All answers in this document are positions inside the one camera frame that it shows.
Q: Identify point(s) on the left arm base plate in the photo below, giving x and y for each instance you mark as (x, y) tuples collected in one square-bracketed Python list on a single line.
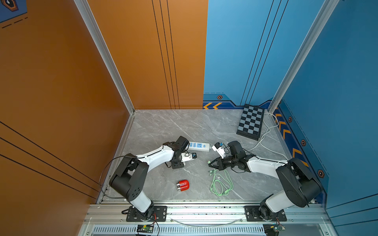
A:
[(154, 213)]

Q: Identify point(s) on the white power strip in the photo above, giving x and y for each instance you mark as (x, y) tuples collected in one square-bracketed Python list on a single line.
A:
[(198, 146)]

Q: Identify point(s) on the right aluminium corner post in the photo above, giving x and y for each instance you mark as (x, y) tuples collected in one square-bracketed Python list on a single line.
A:
[(314, 32)]

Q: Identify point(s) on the left circuit board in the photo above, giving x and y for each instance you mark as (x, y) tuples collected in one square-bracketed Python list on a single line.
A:
[(145, 229)]

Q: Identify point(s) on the right circuit board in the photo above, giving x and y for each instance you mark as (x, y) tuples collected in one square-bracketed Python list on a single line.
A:
[(273, 229)]

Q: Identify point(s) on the red electric shaver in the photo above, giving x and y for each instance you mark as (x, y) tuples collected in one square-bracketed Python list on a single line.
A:
[(183, 185)]

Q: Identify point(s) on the circuit board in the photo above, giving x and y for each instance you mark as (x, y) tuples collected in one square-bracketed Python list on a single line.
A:
[(145, 229), (273, 229)]

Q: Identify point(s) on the white usb charger adapter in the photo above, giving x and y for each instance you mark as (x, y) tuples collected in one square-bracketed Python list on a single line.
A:
[(186, 154)]

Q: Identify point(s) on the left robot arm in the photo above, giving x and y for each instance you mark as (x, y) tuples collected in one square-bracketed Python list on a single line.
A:
[(130, 176)]

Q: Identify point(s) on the left aluminium corner post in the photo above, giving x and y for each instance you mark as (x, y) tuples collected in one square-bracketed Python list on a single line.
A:
[(95, 32)]

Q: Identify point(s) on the aluminium corner post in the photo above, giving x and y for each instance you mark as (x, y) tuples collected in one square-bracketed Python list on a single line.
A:
[(95, 32), (314, 32)]

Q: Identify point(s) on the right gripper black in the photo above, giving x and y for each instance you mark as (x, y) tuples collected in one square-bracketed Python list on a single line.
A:
[(219, 163)]

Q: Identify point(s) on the black grey chessboard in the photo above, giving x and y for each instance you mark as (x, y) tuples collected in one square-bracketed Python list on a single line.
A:
[(250, 124)]

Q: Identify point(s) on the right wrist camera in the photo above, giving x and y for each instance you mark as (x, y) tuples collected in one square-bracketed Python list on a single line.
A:
[(218, 147)]

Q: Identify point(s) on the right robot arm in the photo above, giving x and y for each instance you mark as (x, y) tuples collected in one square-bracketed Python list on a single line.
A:
[(299, 184)]

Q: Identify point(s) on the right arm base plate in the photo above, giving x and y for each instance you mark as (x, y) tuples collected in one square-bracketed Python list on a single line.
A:
[(261, 213)]

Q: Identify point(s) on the aluminium front rail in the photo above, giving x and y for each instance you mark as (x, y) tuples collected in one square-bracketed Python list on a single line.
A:
[(213, 218)]

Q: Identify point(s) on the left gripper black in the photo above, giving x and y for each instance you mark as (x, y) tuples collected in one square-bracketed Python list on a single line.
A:
[(178, 164)]

